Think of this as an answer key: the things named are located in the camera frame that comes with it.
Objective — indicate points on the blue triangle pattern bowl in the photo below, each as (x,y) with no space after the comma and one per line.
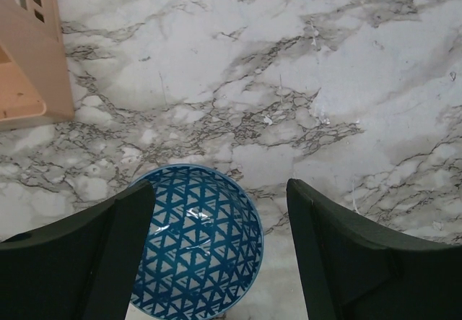
(204,248)

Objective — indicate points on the peach plastic desk organizer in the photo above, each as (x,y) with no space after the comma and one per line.
(35,85)

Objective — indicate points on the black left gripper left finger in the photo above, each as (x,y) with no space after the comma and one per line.
(81,267)

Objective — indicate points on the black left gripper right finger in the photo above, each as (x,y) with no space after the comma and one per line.
(354,268)

